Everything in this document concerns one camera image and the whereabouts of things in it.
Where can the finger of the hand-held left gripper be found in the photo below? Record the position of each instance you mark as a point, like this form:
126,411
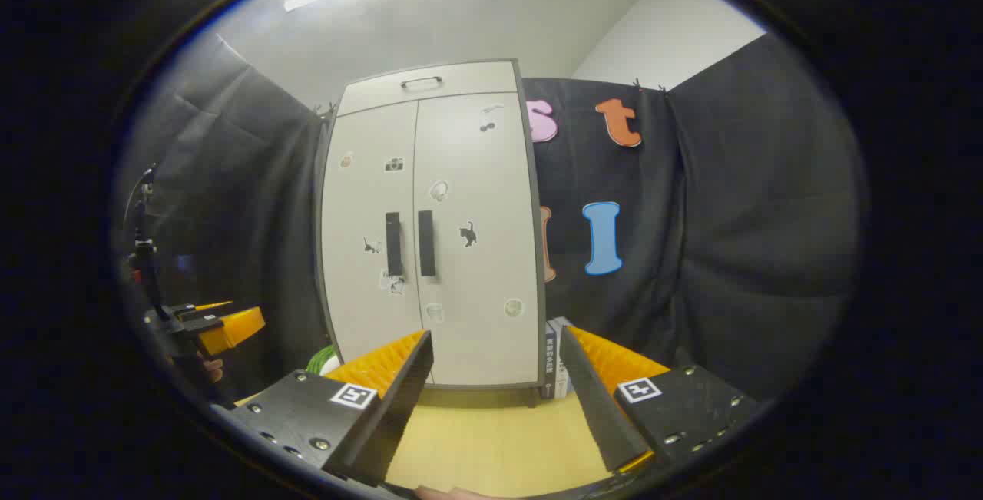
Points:
206,308
234,329

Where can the black backdrop cloth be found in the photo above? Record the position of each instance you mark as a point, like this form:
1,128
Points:
729,216

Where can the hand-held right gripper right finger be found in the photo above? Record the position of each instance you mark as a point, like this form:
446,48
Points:
599,408

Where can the white double-door shoe cabinet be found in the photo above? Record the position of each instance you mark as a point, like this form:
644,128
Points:
461,79

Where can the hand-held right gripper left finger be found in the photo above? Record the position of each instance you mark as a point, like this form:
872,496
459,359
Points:
399,408

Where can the green striped object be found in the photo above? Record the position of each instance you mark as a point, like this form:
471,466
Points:
321,360

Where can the white cabinet door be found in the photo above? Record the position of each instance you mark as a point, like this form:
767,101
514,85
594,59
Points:
361,208
491,193

